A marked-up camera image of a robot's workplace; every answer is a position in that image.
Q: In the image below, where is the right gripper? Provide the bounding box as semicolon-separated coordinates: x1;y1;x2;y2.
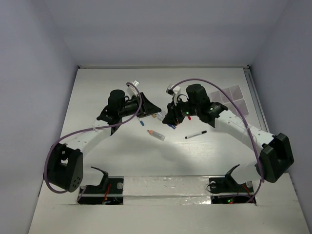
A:
162;96;200;126

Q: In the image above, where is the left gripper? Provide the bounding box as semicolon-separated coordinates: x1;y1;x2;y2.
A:
119;93;160;118

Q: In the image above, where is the blue glue bottle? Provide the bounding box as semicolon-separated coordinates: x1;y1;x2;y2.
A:
167;124;176;129

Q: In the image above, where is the clear tape roll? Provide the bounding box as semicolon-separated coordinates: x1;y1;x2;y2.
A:
156;112;167;121

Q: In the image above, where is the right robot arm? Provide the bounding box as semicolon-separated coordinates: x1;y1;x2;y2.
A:
162;84;294;191

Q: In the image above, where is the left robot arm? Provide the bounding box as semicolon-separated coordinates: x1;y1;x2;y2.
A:
43;90;161;193

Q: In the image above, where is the blue cap white marker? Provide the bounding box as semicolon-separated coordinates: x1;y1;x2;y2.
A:
137;118;145;126

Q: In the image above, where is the clear tube orange tip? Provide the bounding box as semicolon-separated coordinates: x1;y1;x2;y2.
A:
147;130;165;141

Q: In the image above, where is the black marker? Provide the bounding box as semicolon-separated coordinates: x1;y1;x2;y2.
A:
185;130;207;139

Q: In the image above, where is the white compartment organizer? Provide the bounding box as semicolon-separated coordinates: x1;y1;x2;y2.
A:
210;85;249;117

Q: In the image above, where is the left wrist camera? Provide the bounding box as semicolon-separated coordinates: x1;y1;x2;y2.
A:
126;80;139;98

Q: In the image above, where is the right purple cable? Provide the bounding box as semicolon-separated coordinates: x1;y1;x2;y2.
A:
167;78;266;204

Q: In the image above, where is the purple cable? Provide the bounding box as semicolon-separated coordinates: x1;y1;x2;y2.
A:
167;78;266;204
43;82;143;202

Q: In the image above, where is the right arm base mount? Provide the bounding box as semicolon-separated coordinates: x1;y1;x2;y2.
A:
206;165;256;204

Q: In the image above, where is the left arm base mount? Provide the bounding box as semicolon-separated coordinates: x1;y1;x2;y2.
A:
77;167;124;205

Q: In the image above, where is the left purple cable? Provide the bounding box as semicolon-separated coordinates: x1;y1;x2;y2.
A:
43;82;143;202

